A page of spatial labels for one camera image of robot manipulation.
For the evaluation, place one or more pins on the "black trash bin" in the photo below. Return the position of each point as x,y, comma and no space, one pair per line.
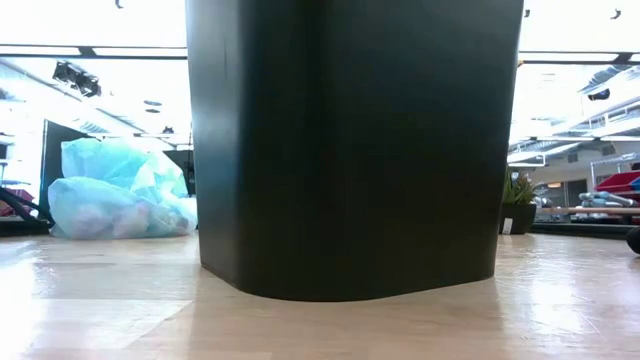
350,150

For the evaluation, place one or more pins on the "blue trash bag liner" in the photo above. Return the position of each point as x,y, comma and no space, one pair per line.
100,210

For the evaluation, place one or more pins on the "small potted plant black pot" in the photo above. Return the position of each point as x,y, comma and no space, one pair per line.
517,217

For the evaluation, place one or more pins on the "black ceiling fixture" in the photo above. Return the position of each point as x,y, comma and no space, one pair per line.
77,80

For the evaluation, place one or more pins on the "black partition panel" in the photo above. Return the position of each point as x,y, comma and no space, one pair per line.
52,165

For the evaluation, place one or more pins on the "wooden workbench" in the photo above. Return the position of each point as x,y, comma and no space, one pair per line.
590,211

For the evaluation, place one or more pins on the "grey blue bundle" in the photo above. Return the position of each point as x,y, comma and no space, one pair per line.
605,199

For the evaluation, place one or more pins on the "red storage bin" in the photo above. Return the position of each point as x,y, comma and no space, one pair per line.
620,182

